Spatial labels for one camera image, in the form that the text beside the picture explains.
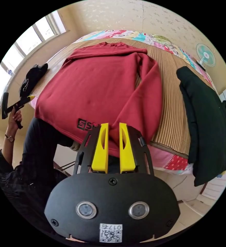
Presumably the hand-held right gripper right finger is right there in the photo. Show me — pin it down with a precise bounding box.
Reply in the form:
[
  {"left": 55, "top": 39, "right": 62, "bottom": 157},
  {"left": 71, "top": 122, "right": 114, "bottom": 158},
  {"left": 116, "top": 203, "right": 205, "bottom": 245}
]
[{"left": 119, "top": 122, "right": 136, "bottom": 174}]

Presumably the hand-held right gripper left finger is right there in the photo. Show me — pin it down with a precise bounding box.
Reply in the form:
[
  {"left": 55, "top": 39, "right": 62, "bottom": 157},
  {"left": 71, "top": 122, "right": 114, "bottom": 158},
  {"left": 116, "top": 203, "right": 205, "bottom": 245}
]
[{"left": 91, "top": 122, "right": 109, "bottom": 173}]

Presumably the red long sleeve sweater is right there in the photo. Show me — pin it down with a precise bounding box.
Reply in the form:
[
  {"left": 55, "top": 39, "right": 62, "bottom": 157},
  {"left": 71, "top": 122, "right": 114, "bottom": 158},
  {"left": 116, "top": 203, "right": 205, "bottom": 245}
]
[{"left": 34, "top": 41, "right": 163, "bottom": 159}]

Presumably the person's left forearm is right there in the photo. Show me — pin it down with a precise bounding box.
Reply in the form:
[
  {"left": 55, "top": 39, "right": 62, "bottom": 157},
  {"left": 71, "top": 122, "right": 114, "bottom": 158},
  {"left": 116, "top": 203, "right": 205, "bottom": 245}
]
[{"left": 0, "top": 133, "right": 16, "bottom": 169}]

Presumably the person's left hand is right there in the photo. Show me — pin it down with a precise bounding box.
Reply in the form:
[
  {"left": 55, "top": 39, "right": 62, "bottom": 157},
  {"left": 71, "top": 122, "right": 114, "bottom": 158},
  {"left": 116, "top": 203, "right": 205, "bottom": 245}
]
[{"left": 8, "top": 109, "right": 23, "bottom": 137}]

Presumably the black bag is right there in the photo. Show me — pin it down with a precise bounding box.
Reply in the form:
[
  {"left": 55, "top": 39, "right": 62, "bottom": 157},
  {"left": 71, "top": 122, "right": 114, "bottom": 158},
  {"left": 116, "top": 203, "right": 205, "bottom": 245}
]
[{"left": 19, "top": 63, "right": 49, "bottom": 98}]

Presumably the window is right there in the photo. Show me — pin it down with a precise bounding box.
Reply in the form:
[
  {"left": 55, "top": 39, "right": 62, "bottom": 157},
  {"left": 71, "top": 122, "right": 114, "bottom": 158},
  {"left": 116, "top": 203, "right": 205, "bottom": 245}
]
[{"left": 0, "top": 10, "right": 68, "bottom": 111}]

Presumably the bed with woven mat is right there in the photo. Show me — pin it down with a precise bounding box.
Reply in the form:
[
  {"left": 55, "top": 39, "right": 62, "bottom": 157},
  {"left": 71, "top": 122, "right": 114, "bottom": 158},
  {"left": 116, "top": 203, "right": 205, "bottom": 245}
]
[{"left": 30, "top": 29, "right": 222, "bottom": 175}]

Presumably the pile of clothes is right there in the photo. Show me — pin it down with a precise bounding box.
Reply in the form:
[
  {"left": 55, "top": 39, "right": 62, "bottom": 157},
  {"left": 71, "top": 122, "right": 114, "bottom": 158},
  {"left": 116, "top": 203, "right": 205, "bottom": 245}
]
[{"left": 176, "top": 66, "right": 226, "bottom": 187}]

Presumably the person's body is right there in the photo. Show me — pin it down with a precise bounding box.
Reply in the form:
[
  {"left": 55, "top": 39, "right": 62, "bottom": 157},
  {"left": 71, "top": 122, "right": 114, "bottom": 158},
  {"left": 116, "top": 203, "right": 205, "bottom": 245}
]
[{"left": 0, "top": 117, "right": 79, "bottom": 243}]

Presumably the white and teal fan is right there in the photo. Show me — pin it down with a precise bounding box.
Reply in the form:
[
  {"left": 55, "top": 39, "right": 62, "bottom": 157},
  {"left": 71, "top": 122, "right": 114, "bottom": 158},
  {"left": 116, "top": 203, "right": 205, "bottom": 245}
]
[{"left": 195, "top": 43, "right": 216, "bottom": 71}]

